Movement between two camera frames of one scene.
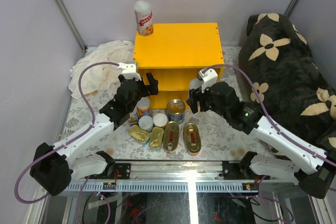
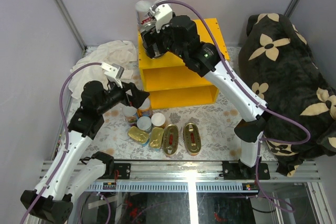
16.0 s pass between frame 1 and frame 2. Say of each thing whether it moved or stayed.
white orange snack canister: stayed
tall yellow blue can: stayed
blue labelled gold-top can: moved
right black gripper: moved
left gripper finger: moved
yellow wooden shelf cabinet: stayed
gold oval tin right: stayed
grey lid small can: stayed
